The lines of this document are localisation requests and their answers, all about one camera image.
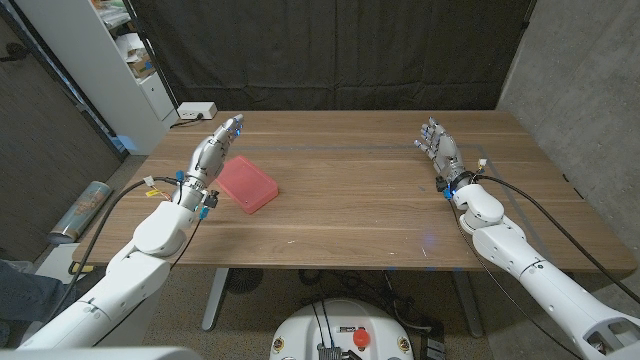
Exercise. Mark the small cardboard box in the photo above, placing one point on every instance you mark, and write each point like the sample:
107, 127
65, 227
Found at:
141, 67

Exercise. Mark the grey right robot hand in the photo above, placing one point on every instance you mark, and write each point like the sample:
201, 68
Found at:
445, 150

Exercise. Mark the grey table leg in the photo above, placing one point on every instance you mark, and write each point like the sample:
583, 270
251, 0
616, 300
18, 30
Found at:
215, 300
467, 305

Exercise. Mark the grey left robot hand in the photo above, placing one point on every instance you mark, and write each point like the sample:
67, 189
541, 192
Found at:
210, 157

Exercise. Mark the white shelf cabinet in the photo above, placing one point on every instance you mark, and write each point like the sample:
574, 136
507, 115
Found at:
65, 30

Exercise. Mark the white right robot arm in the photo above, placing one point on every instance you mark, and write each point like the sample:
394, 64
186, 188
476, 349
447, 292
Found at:
540, 280

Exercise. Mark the white crumpled packaging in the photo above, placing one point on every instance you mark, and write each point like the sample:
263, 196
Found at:
131, 46

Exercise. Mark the pink plastic pencil case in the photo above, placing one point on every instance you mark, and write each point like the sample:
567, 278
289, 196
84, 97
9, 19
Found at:
247, 185

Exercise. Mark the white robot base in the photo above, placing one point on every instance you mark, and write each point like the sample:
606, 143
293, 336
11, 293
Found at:
310, 325

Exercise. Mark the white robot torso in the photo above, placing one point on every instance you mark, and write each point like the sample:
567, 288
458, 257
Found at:
100, 354

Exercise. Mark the dark shoe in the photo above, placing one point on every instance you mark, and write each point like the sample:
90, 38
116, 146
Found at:
89, 287

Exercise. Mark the white power strip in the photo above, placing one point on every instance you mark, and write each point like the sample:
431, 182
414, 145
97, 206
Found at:
197, 110

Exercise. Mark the person's leg in jeans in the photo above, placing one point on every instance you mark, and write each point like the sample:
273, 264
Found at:
25, 295

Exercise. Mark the rolled printed poster tube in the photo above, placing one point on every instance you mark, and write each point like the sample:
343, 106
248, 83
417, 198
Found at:
82, 210

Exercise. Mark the black power adapter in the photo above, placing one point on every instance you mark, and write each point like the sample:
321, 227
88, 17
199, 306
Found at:
432, 347

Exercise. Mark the grey tape outline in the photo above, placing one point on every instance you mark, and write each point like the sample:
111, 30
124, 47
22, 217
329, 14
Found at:
350, 148

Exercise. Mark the red emergency stop button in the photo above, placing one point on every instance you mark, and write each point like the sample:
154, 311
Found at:
361, 337

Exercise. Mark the green and white shelf clutter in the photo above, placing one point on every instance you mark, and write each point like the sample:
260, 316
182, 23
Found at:
112, 15

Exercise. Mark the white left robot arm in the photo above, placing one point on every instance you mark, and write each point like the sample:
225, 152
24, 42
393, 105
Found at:
125, 280

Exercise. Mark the black curtain backdrop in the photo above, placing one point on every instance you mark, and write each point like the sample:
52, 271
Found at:
340, 50

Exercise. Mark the yellow and black object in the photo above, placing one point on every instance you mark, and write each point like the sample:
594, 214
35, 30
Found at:
80, 269

